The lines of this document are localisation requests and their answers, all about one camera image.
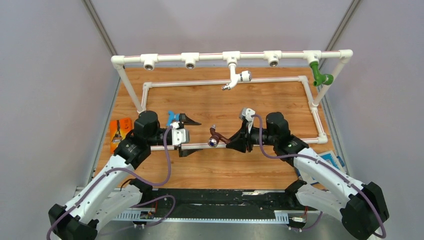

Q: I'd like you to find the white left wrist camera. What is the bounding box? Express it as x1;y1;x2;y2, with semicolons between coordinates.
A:
170;121;190;146

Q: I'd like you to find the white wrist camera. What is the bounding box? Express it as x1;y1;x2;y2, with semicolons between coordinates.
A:
239;107;256;132
170;121;190;146

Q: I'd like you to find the white water faucet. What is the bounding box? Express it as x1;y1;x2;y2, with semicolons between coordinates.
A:
221;63;252;91

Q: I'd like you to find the white PVC pipe frame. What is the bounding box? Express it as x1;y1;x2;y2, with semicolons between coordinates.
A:
110;49;354;144

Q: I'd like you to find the blue water faucet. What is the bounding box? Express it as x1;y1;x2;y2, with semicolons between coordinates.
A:
166;110;181;127

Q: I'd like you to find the orange razor package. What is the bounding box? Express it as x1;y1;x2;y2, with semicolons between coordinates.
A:
108;117;133;154

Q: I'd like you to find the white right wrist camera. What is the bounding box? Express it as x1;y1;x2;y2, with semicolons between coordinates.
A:
239;107;256;132

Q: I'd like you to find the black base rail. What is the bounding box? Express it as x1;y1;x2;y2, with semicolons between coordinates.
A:
141;188;306;220

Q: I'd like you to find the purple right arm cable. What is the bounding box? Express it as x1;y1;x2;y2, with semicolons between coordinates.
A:
253;114;388;239

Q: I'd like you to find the blue white box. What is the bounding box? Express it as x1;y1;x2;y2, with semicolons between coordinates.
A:
294;150;346;185

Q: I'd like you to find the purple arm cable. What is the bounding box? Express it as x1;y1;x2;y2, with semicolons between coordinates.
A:
253;114;388;239
46;125;178;240

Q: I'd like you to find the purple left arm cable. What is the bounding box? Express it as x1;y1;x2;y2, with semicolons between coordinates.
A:
46;125;178;240

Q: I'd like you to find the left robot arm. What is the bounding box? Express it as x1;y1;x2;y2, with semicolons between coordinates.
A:
46;110;199;240

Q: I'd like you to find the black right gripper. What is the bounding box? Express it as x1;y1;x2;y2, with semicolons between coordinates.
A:
226;121;277;153

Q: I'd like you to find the brown water faucet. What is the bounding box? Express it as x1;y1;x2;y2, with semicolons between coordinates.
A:
207;125;230;148

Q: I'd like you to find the green water faucet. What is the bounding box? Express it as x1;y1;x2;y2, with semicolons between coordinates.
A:
309;61;334;87

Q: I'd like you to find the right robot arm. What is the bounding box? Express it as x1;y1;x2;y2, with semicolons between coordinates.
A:
226;108;390;240

